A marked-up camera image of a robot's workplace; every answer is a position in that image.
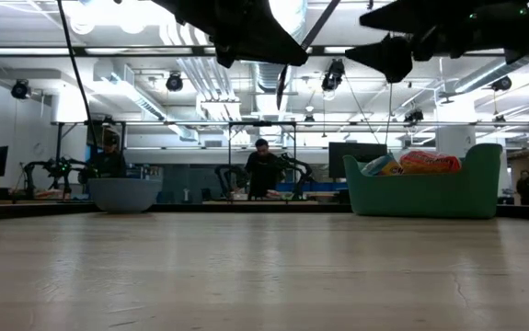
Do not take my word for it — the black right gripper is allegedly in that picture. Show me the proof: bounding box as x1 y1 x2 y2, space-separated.
344 0 490 85

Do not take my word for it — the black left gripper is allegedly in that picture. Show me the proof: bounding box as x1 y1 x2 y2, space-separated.
151 0 309 69

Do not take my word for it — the clear yellow snack packet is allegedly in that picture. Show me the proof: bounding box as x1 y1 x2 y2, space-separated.
360 153 404 177

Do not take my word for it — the green plastic bin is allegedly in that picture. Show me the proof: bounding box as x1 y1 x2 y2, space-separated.
342 143 504 220

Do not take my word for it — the black spotlight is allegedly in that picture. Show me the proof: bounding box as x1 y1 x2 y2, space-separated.
166 71 185 92
10 78 30 101
491 75 513 92
321 58 346 92
404 108 425 125

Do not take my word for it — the person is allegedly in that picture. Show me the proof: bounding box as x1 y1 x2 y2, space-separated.
89 135 128 180
244 137 284 200
515 169 529 206

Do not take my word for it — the black light bar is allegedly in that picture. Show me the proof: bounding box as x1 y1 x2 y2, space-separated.
0 44 529 58

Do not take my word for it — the blue bowl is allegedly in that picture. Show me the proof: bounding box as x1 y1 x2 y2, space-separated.
87 177 164 214

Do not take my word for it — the black aluminium table frame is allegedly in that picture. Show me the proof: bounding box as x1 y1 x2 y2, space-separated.
0 200 529 221

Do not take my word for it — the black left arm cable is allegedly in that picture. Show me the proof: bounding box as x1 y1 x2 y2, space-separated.
55 0 100 155

